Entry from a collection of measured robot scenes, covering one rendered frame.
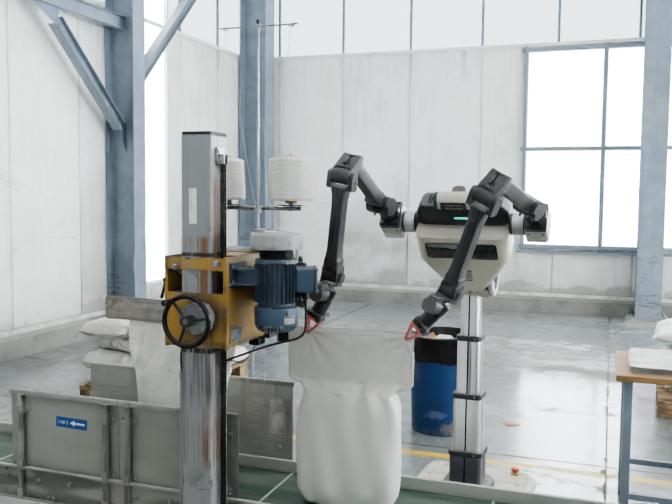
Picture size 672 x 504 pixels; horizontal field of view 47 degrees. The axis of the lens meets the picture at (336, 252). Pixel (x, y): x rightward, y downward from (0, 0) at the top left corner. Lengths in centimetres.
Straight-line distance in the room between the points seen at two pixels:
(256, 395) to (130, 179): 560
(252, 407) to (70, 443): 77
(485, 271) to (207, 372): 125
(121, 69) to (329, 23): 384
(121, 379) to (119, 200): 522
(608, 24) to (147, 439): 897
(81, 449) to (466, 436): 162
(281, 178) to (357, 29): 893
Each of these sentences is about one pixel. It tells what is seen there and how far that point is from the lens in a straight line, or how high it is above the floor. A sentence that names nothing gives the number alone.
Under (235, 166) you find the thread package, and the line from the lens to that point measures 287.
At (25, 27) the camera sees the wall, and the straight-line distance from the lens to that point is 811.
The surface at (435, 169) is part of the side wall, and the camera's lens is 1102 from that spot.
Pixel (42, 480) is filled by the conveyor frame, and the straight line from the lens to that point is 354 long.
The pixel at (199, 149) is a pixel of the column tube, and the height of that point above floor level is 170.
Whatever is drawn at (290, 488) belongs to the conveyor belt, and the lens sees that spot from 325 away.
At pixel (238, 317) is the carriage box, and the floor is 112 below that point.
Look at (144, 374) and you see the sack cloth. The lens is 328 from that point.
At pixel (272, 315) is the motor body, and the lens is 263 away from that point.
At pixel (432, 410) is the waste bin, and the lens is 516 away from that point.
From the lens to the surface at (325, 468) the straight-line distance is 302.
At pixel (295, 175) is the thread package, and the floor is 162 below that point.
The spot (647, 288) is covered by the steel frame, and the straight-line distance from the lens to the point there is 1038.
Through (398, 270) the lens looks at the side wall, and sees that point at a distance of 1119.
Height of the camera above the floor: 155
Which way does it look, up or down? 4 degrees down
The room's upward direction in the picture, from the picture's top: 1 degrees clockwise
